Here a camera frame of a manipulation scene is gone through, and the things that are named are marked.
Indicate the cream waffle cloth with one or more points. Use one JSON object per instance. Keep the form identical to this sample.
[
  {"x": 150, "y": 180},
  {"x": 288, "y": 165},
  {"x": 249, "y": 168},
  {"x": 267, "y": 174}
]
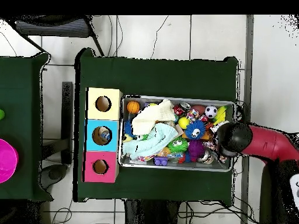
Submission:
[{"x": 151, "y": 116}]

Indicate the crushed clear plastic bottle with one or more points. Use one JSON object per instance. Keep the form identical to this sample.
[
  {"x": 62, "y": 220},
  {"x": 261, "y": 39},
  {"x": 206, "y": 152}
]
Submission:
[{"x": 105, "y": 135}]

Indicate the grey crushed bottle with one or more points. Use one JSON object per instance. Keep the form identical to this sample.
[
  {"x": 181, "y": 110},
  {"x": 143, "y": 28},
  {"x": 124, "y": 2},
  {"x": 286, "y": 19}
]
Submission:
[{"x": 213, "y": 129}]

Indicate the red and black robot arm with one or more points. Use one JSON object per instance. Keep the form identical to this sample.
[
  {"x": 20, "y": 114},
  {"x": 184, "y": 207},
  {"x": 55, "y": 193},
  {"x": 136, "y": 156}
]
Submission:
[{"x": 268, "y": 142}]

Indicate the wooden box with three holes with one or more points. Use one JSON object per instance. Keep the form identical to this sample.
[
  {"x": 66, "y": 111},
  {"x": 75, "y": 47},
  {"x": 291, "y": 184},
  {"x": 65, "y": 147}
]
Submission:
[{"x": 109, "y": 114}]

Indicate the shallow silver mesh bin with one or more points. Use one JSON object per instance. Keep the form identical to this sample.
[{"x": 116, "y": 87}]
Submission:
[{"x": 177, "y": 166}]

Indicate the mint green waffle cloth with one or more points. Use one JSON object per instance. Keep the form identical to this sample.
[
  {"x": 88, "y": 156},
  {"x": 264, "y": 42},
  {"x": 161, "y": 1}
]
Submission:
[{"x": 151, "y": 144}]

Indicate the blue spiky toy big eyes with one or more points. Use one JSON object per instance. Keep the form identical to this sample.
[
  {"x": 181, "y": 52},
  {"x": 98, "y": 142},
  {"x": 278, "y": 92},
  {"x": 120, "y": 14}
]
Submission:
[{"x": 128, "y": 129}]

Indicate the small orange basketball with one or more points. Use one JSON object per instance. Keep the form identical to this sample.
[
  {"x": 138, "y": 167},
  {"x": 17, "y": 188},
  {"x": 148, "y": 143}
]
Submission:
[{"x": 133, "y": 107}]

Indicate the green spiky toy with eyes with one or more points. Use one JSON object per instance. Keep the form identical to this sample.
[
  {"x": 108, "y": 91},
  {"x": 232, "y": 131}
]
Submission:
[{"x": 171, "y": 147}]

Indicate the dark green table cloth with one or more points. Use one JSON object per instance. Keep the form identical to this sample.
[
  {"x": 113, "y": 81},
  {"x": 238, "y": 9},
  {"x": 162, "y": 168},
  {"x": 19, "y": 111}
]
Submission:
[
  {"x": 21, "y": 93},
  {"x": 151, "y": 77}
]

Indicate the blue spiky toy small eyes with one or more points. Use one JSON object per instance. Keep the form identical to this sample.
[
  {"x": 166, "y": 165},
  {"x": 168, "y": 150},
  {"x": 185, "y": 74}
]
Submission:
[{"x": 199, "y": 124}]

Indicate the purple knobbly toy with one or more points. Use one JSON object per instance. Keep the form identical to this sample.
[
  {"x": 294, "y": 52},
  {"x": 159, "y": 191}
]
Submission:
[{"x": 196, "y": 149}]

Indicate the small soccer ball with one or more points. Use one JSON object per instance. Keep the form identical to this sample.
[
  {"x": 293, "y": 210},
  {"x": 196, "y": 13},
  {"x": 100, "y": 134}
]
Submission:
[{"x": 211, "y": 112}]

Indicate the black flat panel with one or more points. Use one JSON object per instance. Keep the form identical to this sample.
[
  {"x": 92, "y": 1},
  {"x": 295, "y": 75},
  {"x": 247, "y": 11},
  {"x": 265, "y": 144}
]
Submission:
[{"x": 67, "y": 116}]

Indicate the grey oval stand base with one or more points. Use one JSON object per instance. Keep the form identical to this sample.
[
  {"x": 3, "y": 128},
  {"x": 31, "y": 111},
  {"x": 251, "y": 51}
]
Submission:
[{"x": 55, "y": 173}]

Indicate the black chair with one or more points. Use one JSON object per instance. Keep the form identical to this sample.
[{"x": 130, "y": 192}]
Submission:
[{"x": 51, "y": 29}]

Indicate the pink round bowl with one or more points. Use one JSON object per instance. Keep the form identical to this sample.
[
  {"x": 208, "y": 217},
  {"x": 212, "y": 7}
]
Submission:
[{"x": 7, "y": 161}]

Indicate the small green object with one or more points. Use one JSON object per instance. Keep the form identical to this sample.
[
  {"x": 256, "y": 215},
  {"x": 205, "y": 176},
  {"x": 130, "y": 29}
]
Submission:
[{"x": 1, "y": 114}]

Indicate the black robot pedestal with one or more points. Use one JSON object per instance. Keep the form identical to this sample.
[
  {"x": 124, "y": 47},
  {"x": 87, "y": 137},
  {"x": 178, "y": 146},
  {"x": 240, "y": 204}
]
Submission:
[{"x": 151, "y": 214}]

